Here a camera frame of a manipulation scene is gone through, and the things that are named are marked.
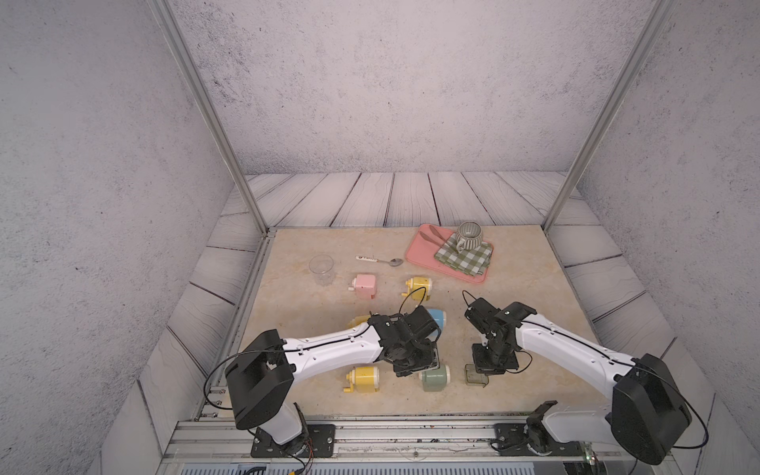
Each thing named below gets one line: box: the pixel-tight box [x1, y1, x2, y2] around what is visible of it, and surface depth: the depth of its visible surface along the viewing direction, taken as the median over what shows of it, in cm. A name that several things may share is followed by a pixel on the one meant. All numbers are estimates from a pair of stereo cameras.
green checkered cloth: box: [434, 231, 492, 277], surface depth 113 cm
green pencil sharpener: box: [417, 364, 452, 392], surface depth 79 cm
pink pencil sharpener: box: [348, 274, 377, 299], surface depth 98 cm
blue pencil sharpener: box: [427, 308, 447, 337], surface depth 90 cm
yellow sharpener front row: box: [342, 366, 380, 393], surface depth 79 cm
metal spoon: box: [356, 255, 404, 268], surface depth 113 cm
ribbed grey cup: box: [456, 220, 482, 254], surface depth 110 cm
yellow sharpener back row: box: [401, 277, 433, 301], surface depth 97 cm
